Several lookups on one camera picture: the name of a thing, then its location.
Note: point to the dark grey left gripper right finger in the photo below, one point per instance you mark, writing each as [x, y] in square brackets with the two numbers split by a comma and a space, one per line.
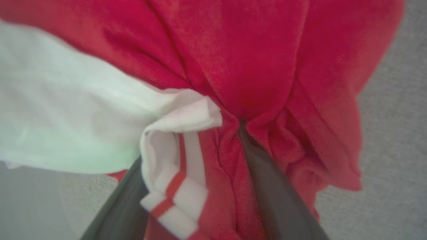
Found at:
[278, 200]

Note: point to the red and white basketball jersey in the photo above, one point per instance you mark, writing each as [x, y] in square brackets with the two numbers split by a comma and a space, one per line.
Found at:
[233, 66]

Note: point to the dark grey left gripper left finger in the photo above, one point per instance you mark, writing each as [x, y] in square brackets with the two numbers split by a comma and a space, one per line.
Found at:
[121, 210]

